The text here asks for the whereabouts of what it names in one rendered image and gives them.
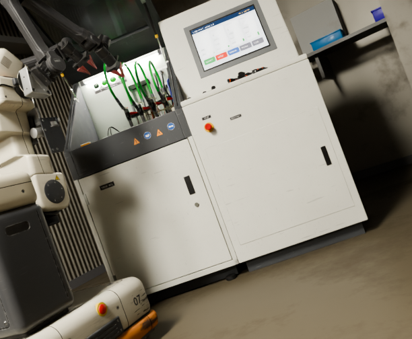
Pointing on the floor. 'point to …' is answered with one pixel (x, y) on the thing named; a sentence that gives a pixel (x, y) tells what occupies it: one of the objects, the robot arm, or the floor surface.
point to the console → (267, 146)
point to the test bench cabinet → (223, 270)
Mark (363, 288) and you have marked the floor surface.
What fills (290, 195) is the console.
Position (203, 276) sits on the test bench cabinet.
